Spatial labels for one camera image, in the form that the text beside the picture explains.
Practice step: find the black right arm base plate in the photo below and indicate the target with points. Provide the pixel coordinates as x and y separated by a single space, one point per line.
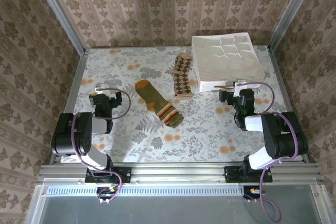
232 174

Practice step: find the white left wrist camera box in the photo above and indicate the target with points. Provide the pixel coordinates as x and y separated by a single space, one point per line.
103 86

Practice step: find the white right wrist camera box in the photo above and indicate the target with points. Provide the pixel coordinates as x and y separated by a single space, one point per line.
240 85

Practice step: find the aluminium corner post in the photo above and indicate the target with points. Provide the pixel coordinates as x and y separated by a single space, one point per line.
291 11
60 14

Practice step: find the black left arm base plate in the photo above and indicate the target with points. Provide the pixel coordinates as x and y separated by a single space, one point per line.
123 175

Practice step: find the aluminium frame rail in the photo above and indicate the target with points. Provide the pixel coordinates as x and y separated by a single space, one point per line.
178 172

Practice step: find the grey metal panel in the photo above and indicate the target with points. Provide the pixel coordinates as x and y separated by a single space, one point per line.
170 211

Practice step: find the brown argyle sock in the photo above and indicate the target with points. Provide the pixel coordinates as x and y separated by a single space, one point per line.
183 77

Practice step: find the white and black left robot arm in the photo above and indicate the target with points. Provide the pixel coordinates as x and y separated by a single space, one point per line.
71 134

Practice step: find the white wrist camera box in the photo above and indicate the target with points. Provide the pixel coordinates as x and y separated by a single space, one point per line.
103 86
240 85

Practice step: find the olive green striped sock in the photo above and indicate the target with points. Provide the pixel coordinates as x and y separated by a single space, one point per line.
157 103

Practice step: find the white divided organizer box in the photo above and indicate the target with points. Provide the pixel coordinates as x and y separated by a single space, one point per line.
228 58

